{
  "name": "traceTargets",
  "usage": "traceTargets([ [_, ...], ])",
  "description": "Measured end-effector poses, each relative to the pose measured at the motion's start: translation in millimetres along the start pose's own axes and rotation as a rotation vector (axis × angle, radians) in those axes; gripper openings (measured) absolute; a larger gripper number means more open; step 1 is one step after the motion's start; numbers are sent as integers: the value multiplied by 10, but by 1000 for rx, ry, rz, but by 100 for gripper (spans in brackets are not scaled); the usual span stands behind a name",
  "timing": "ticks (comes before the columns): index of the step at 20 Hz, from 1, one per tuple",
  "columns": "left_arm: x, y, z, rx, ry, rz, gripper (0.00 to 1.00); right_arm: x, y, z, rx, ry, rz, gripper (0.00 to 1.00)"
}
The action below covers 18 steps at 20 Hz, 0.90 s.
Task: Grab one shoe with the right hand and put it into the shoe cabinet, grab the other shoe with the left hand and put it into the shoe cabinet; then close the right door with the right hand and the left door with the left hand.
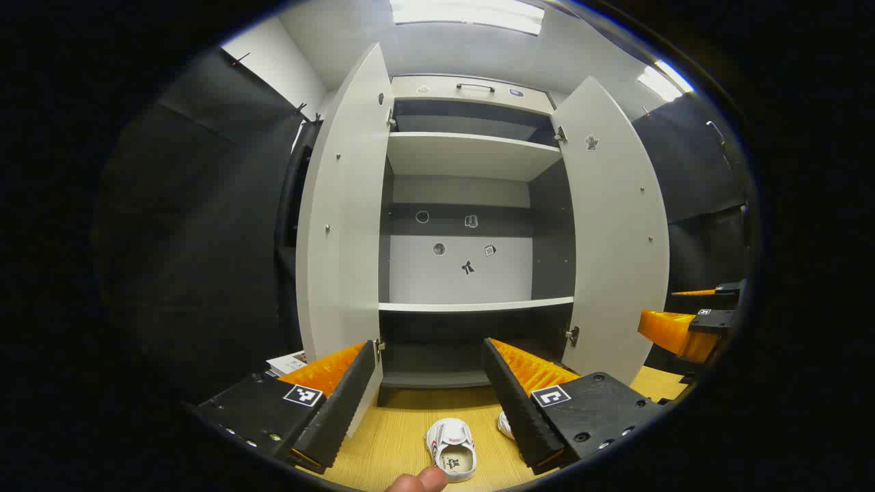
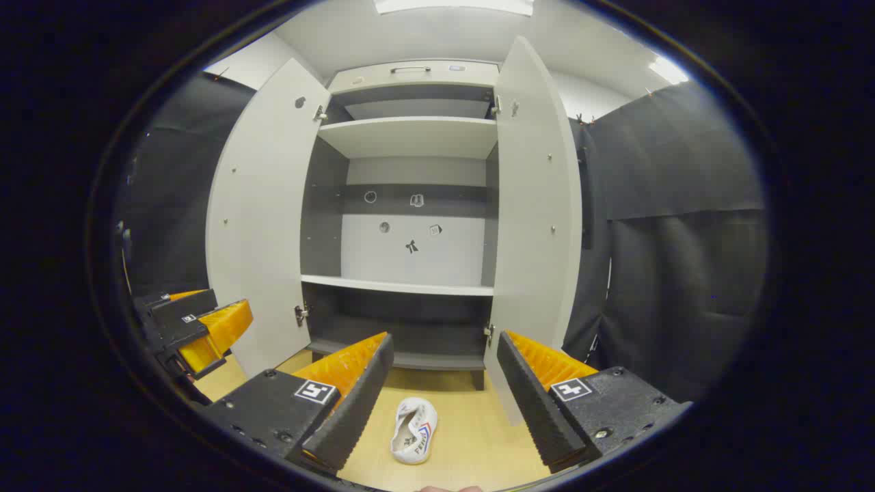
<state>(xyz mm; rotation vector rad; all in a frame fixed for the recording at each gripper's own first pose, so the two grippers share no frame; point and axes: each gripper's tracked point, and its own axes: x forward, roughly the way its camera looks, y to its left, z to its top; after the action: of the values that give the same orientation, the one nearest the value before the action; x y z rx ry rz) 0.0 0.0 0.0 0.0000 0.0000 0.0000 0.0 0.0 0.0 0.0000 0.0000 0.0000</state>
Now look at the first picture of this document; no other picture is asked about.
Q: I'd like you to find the white shoe cabinet door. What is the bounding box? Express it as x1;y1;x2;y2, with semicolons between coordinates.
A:
295;42;396;438
550;75;671;387

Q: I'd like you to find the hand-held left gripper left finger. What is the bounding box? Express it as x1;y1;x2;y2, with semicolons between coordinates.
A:
195;340;378;476

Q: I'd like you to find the large ceiling light panel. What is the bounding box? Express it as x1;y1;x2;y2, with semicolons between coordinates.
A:
390;0;546;36

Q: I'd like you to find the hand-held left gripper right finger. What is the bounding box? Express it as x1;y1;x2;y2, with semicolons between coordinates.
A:
481;337;667;476

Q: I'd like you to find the black backdrop cloth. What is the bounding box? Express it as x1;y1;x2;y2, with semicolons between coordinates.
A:
92;48;753;404

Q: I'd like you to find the small ceiling light panel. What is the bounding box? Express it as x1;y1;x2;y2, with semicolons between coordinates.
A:
638;59;695;103

